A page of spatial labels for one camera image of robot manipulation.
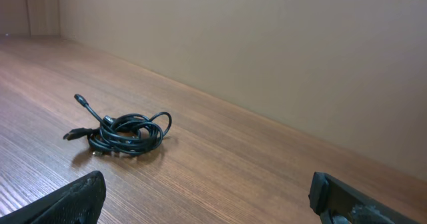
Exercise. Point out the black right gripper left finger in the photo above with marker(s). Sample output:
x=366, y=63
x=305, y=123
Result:
x=79, y=202

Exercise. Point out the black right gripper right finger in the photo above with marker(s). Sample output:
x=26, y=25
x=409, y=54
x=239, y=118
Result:
x=336, y=202

